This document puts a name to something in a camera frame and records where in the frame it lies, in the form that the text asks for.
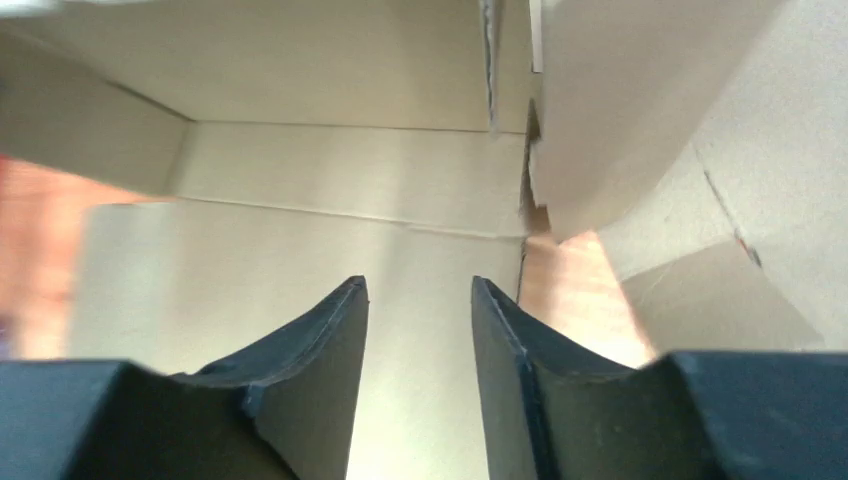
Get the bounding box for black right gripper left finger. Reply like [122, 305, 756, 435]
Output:
[1, 276, 369, 479]

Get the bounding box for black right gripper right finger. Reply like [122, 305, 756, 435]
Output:
[471, 276, 847, 479]

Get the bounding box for brown cardboard box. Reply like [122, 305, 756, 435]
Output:
[1, 1, 847, 479]

